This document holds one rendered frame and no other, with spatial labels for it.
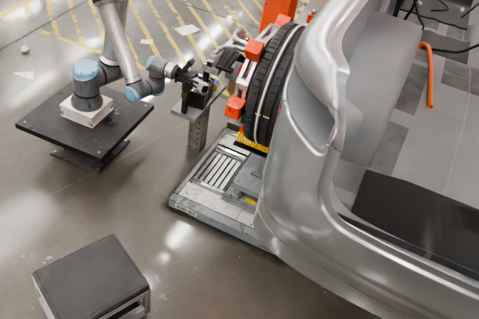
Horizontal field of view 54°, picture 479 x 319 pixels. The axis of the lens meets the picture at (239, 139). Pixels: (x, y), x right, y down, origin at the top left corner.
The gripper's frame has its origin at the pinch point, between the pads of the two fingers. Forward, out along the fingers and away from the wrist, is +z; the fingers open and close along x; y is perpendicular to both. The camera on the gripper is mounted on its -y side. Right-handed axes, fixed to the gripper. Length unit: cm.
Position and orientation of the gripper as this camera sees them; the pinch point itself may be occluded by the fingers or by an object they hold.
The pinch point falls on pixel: (208, 82)
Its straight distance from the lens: 247.2
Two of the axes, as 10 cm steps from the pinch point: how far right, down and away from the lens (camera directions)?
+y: -1.4, 7.4, 6.5
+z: 9.0, 3.7, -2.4
